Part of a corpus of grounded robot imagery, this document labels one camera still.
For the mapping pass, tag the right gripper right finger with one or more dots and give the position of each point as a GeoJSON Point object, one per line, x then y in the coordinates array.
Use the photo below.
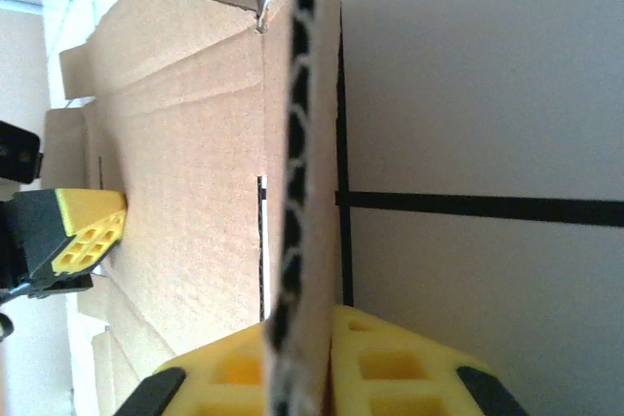
{"type": "Point", "coordinates": [390, 372]}

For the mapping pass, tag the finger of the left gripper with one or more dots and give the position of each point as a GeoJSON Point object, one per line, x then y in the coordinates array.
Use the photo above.
{"type": "Point", "coordinates": [17, 153]}
{"type": "Point", "coordinates": [88, 211]}

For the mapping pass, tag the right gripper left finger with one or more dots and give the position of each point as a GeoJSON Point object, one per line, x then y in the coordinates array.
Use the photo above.
{"type": "Point", "coordinates": [219, 377]}

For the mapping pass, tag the brown cardboard box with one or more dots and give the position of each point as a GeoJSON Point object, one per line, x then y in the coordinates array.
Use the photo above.
{"type": "Point", "coordinates": [195, 192]}

